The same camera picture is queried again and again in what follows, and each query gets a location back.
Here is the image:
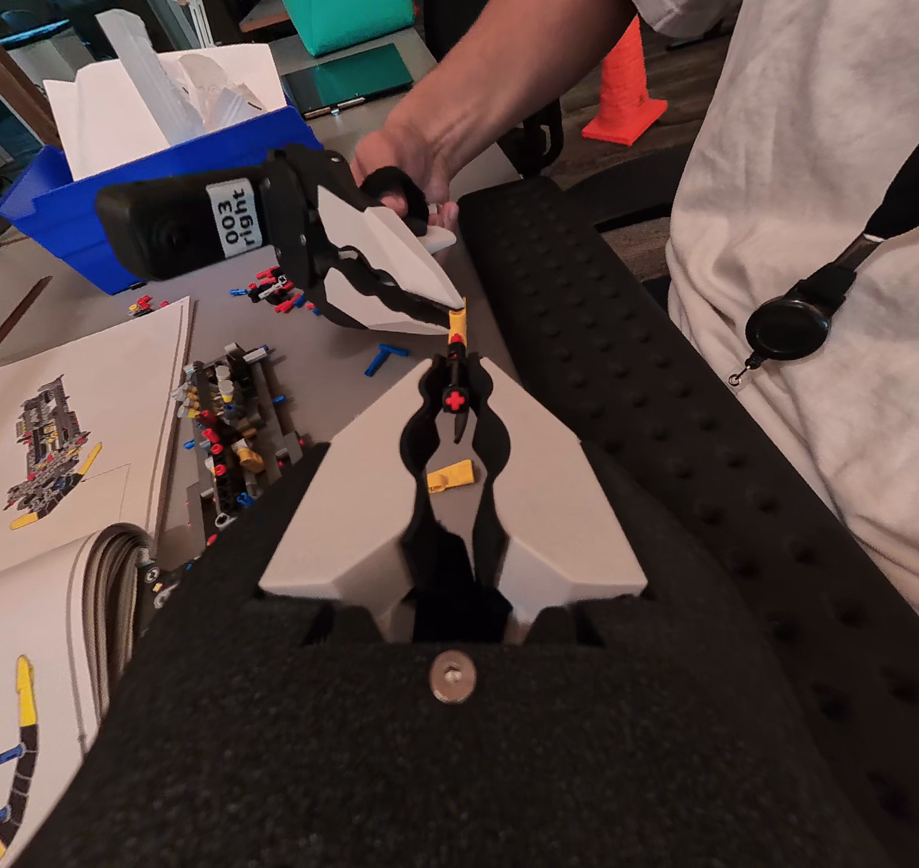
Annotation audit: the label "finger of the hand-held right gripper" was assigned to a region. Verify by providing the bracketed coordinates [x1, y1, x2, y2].
[323, 265, 451, 336]
[314, 186, 468, 311]

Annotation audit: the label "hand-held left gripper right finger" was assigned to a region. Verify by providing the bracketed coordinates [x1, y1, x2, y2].
[467, 357, 649, 645]

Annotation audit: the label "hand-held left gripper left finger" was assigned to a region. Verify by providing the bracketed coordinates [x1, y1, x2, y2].
[257, 358, 449, 645]

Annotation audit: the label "lego car chassis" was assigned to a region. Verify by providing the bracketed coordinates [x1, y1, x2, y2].
[140, 343, 313, 607]

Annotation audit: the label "white instruction booklet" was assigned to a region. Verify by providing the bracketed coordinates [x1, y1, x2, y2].
[0, 296, 195, 862]

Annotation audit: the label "person's right forearm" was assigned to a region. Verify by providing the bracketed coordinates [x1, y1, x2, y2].
[391, 0, 636, 187]

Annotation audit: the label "person's right hand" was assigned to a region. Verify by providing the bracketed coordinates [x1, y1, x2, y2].
[350, 111, 462, 234]

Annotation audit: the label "blue plastic bin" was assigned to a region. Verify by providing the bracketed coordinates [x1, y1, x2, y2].
[0, 103, 324, 296]

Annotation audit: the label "white foam sheets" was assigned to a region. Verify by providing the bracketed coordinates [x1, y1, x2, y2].
[43, 8, 288, 181]

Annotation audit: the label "orange traffic cone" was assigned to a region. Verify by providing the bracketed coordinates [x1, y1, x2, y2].
[582, 14, 669, 145]

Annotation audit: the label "black shoulder strap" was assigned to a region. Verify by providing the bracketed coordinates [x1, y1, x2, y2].
[728, 157, 919, 388]

